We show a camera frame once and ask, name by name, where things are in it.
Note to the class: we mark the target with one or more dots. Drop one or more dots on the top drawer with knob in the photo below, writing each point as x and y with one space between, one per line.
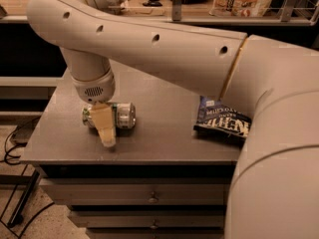
100 192

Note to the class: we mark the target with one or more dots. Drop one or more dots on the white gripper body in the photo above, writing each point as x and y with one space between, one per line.
94 90

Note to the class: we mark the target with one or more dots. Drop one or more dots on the blue Kettle chip bag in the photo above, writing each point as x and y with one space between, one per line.
214 116

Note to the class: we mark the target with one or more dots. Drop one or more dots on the metal shelf rail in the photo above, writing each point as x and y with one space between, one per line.
304 13

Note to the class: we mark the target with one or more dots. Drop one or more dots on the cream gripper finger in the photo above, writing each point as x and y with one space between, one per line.
103 119

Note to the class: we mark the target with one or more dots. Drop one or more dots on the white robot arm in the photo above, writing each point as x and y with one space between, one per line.
274 193

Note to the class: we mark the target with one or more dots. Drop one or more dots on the drawer with knob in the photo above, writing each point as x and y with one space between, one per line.
100 192
148 219

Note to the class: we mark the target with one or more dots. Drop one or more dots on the black metal stand leg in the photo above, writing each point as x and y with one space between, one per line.
30 182

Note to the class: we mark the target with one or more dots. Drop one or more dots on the grey drawer cabinet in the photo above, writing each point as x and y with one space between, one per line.
163 147

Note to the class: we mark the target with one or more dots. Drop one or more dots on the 7up soda can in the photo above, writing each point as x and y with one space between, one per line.
124 115

